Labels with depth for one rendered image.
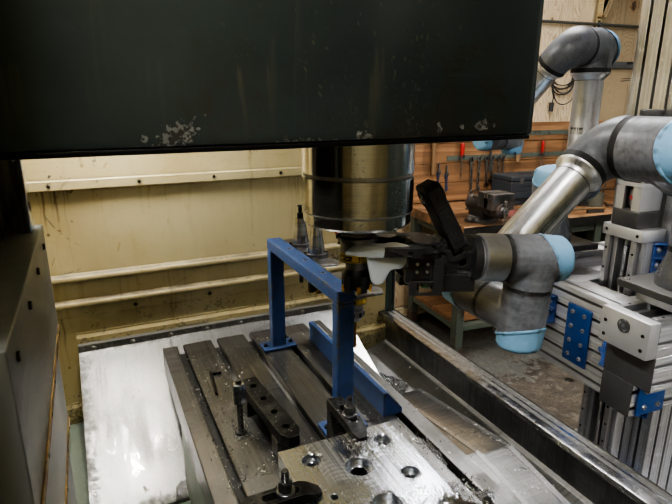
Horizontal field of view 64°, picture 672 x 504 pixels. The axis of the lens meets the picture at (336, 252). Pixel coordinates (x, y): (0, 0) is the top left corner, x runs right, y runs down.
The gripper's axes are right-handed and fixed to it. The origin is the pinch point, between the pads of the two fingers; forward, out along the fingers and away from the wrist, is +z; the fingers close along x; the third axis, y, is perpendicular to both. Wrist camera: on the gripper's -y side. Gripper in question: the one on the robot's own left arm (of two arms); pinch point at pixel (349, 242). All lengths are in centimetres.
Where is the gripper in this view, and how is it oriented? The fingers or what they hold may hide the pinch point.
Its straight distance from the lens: 79.4
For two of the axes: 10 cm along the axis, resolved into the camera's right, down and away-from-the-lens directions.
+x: -1.7, -2.7, 9.5
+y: -0.6, 9.6, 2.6
